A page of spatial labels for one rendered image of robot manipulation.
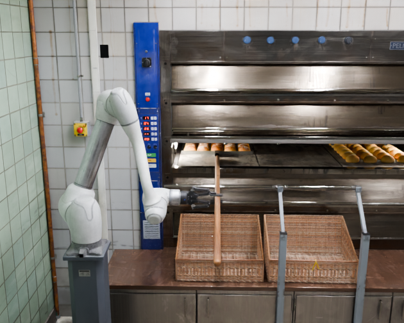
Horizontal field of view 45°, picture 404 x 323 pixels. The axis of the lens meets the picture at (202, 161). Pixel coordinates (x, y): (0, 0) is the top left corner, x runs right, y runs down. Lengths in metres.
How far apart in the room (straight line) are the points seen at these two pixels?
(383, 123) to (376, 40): 0.55
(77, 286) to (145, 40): 1.58
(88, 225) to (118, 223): 1.07
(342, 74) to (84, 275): 2.04
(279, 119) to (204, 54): 0.66
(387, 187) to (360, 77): 0.80
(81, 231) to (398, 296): 1.96
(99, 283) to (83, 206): 0.42
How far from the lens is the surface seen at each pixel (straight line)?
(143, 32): 3.25
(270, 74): 3.30
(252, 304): 3.18
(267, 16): 3.27
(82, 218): 2.51
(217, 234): 2.23
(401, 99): 3.51
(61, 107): 3.45
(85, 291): 2.67
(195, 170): 3.38
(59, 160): 3.53
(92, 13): 3.33
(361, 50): 3.41
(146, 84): 3.27
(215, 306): 3.17
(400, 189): 3.67
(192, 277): 3.14
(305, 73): 3.33
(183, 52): 3.28
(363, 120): 3.45
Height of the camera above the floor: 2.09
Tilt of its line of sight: 15 degrees down
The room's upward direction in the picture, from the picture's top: straight up
